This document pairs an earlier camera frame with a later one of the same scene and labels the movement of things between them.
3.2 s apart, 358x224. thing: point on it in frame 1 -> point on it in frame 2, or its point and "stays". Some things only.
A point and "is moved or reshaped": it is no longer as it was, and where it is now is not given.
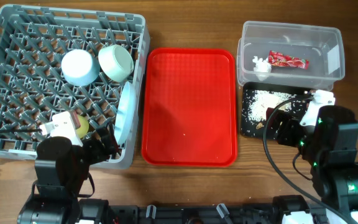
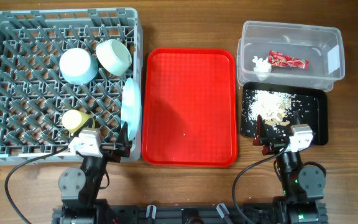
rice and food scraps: [261, 100] stays
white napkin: [261, 66] stays
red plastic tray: [189, 107] stays
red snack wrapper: [276, 58] stays
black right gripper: [290, 124] -> [261, 138]
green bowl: [115, 62] is moved or reshaped
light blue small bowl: [79, 68] stays
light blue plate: [125, 114] is moved or reshaped
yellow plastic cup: [82, 132] is moved or reshaped
